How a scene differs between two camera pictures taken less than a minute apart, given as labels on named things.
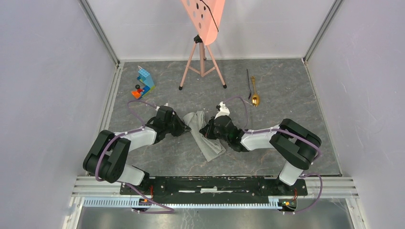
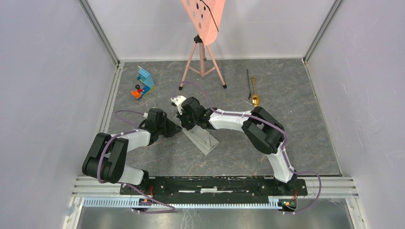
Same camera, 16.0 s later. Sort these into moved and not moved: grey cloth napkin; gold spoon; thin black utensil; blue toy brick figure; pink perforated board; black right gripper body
Moved: black right gripper body; grey cloth napkin
Not moved: thin black utensil; pink perforated board; blue toy brick figure; gold spoon
